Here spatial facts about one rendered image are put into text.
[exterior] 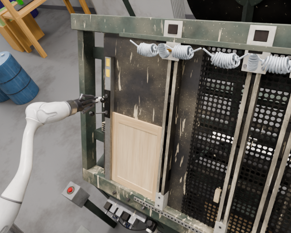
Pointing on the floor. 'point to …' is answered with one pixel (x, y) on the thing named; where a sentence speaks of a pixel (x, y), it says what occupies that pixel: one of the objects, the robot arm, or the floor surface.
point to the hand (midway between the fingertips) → (97, 99)
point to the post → (100, 213)
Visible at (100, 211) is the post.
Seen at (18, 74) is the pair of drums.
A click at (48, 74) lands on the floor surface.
